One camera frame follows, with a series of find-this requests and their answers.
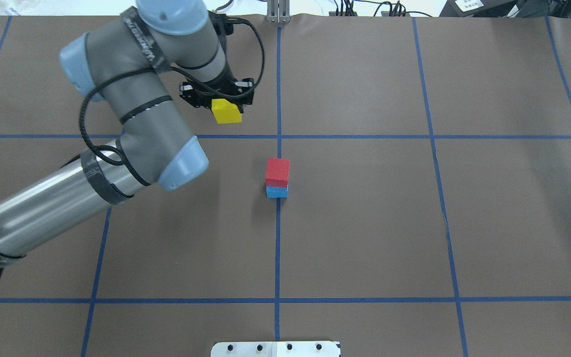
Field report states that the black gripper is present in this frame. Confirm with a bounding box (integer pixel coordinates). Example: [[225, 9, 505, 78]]
[[179, 64, 255, 110]]

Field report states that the yellow wooden block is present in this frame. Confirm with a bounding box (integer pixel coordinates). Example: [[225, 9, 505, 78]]
[[211, 99, 243, 124]]

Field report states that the red wooden block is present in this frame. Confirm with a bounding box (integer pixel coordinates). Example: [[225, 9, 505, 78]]
[[265, 157, 291, 189]]

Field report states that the blue wooden block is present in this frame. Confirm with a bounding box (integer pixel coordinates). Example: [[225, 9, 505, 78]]
[[266, 186, 288, 198]]

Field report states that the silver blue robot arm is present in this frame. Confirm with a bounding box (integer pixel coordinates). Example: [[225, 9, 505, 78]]
[[0, 0, 257, 271]]

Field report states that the grey aluminium frame post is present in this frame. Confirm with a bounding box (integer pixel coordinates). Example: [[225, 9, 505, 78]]
[[265, 0, 291, 24]]

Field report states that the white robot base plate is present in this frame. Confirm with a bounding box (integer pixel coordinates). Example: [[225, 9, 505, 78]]
[[210, 341, 342, 357]]

